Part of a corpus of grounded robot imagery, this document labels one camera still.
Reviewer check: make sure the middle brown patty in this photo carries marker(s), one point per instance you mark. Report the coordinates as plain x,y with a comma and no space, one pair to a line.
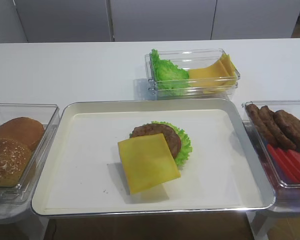
281,140

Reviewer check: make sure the right brown patty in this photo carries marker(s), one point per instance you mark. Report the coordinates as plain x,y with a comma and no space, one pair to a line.
289,125

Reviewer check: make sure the clear bun container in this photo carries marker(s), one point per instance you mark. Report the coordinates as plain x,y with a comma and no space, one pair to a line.
48,116

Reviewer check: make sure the left brown patty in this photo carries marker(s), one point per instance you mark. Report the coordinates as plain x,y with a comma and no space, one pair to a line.
254,114

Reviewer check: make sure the right sesame bun top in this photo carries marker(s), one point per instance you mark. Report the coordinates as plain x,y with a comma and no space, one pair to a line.
14,158

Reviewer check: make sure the clear lettuce cheese container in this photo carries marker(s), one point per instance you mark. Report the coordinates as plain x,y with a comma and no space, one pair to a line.
189,59

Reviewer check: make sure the yellow cheese slice stack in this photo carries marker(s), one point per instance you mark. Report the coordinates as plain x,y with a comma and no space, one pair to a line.
221,73

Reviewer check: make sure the white serving tray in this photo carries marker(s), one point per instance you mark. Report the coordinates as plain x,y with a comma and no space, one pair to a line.
83,174

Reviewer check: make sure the plain bun bottom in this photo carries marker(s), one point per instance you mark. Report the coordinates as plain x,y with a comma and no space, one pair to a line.
25,130

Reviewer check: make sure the brown patty on tray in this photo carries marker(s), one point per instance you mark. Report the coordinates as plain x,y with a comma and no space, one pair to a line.
172,138

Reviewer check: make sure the middle red tomato slice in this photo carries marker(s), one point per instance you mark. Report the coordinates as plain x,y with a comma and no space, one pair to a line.
286,163

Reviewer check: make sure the lettuce leaf in container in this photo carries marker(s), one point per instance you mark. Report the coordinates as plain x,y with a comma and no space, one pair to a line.
168,75

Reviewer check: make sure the left red tomato slice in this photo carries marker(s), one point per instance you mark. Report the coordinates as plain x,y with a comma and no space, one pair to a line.
274,155

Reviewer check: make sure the lettuce leaf on tray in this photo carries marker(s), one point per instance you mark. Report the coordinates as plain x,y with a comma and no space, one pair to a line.
186,147

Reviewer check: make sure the clear patty tomato container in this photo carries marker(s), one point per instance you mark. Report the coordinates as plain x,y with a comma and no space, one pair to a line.
283,189

